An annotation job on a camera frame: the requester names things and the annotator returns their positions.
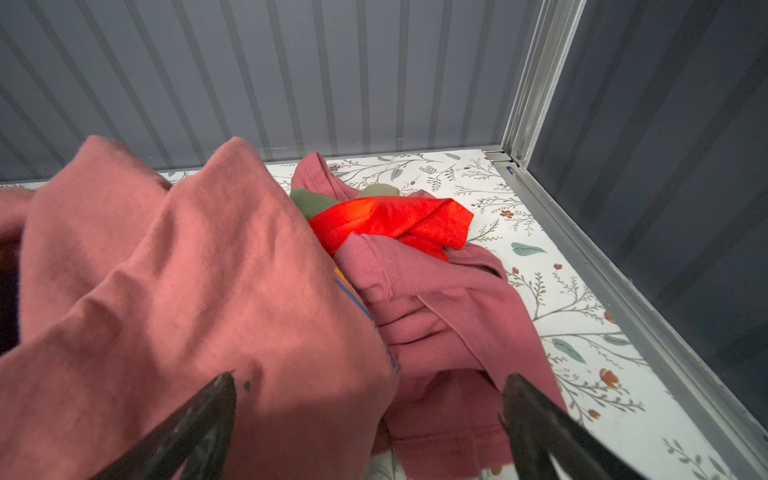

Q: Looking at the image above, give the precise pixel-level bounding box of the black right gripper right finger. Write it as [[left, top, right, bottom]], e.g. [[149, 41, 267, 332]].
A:
[[500, 374, 643, 479]]

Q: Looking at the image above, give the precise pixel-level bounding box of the olive green cloth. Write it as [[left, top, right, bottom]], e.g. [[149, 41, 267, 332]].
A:
[[289, 184, 400, 220]]

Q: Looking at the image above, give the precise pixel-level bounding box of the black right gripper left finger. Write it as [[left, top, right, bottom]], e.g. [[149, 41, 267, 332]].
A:
[[93, 372, 237, 479]]

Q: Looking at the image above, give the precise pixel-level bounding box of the dusty rose shirt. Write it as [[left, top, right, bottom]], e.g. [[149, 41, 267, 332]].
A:
[[1, 136, 398, 479]]

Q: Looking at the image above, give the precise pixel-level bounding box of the red cloth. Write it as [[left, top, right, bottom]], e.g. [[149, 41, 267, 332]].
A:
[[307, 197, 474, 261]]

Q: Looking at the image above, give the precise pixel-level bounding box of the maroon sweatshirt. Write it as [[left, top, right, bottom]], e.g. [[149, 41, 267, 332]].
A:
[[291, 153, 563, 479]]

